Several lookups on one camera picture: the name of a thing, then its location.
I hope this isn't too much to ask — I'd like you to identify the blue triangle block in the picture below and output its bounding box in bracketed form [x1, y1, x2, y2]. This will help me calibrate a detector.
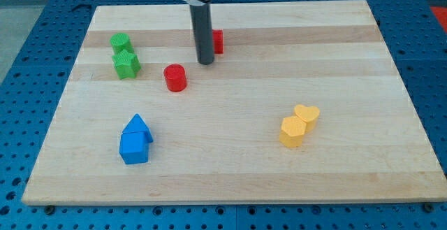
[122, 113, 154, 143]

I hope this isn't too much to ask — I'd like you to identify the yellow hexagon block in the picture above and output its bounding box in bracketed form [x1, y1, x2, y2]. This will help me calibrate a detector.
[279, 116, 307, 148]

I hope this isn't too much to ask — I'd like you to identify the red cylinder block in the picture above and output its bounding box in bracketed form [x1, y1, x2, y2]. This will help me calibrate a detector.
[163, 64, 187, 92]

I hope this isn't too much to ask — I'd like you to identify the wooden board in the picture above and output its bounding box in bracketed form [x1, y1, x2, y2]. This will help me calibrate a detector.
[22, 0, 446, 206]

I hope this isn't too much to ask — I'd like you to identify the blue cube block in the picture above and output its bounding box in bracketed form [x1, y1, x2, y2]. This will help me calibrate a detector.
[119, 132, 149, 165]

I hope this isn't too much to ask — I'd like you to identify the yellow heart block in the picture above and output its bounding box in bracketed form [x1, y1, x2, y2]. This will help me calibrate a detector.
[293, 104, 321, 133]

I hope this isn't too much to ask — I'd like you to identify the red block behind rod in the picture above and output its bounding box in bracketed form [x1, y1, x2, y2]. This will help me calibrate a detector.
[212, 29, 224, 55]

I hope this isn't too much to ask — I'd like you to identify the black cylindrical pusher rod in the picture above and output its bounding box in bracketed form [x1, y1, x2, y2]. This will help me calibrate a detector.
[189, 3, 214, 65]

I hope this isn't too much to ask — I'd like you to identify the green cylinder block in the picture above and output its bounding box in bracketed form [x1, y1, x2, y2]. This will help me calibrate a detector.
[110, 33, 134, 55]

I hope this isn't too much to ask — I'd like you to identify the green star block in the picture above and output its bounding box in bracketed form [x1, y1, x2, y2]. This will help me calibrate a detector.
[112, 50, 141, 80]

